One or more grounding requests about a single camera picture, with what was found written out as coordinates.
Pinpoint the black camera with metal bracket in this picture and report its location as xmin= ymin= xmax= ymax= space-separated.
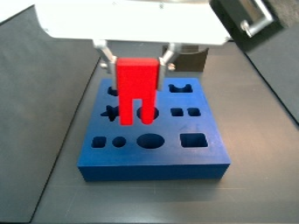
xmin=209 ymin=0 xmax=299 ymax=53

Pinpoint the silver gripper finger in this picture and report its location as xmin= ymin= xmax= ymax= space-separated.
xmin=157 ymin=43 xmax=181 ymax=90
xmin=92 ymin=39 xmax=117 ymax=88

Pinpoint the dark grey curved block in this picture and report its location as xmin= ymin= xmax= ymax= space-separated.
xmin=167 ymin=45 xmax=209 ymax=72

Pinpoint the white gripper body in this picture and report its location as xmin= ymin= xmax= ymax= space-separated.
xmin=34 ymin=0 xmax=229 ymax=46

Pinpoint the blue foam shape board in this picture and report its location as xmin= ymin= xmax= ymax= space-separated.
xmin=77 ymin=78 xmax=231 ymax=181

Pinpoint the red two-pronged peg block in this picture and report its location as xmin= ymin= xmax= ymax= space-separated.
xmin=116 ymin=58 xmax=159 ymax=125

